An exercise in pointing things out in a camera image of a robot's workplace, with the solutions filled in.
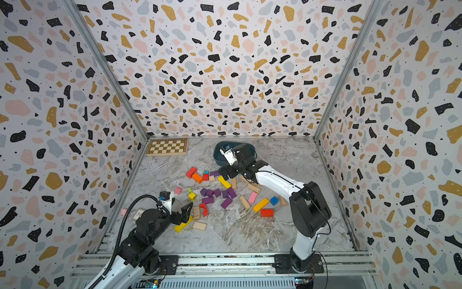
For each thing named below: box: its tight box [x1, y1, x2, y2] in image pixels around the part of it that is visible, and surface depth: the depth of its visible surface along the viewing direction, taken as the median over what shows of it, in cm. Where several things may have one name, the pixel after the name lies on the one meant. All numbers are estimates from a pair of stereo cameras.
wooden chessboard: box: [146, 137, 189, 157], surface depth 115 cm
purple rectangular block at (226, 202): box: [220, 196, 233, 210], surface depth 94 cm
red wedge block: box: [260, 208, 274, 218], surface depth 91 cm
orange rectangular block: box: [191, 172, 204, 184], surface depth 101 cm
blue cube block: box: [270, 196, 279, 206], surface depth 94 cm
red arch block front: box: [199, 202, 210, 217], surface depth 91 cm
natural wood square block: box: [191, 221, 208, 232], surface depth 85 cm
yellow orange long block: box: [252, 197, 270, 213], surface depth 93 cm
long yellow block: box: [217, 175, 232, 190], surface depth 100 cm
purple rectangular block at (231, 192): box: [227, 187, 238, 199], surface depth 97 cm
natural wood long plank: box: [239, 195, 251, 209], surface depth 93 cm
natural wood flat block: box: [246, 183, 262, 194], surface depth 99 cm
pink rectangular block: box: [247, 191, 259, 204], surface depth 95 cm
